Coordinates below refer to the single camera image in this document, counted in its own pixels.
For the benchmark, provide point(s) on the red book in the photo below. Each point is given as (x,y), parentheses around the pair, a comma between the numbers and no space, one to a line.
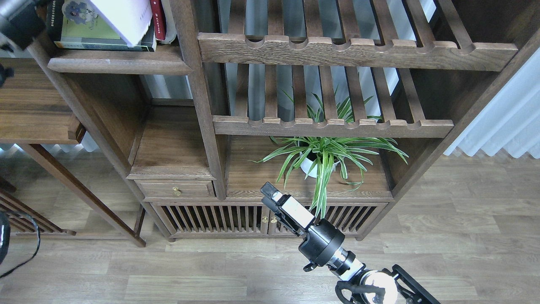
(158,17)

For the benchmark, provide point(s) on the upright books on shelf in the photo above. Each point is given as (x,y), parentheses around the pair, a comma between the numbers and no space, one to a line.
(171,31)

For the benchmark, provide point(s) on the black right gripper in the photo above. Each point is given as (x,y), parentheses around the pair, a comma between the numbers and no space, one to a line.
(321,241)

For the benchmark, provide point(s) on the pale purple book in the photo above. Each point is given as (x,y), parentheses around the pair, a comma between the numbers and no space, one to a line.
(129,18)

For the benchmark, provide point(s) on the wooden side table left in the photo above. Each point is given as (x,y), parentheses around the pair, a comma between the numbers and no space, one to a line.
(34,114)

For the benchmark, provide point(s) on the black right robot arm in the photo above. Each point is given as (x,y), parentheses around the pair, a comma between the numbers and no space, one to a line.
(360,285)

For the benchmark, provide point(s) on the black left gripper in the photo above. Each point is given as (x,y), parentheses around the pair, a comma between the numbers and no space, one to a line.
(20,23)

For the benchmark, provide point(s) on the brass drawer knob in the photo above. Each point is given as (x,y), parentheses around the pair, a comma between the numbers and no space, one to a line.
(177,191)

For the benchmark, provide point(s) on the white plant pot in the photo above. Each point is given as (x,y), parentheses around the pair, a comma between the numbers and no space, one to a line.
(308,165)

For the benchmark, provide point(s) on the white curtain right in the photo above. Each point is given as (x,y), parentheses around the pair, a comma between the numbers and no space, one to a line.
(510,123)

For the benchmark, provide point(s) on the green spider plant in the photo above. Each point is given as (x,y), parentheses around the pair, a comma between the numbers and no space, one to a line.
(335,150)

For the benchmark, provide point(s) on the brass cabinet door knobs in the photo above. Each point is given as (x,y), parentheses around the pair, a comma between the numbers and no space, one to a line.
(266,219)

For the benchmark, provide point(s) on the dark wooden bookshelf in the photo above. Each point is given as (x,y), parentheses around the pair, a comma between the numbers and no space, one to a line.
(188,119)

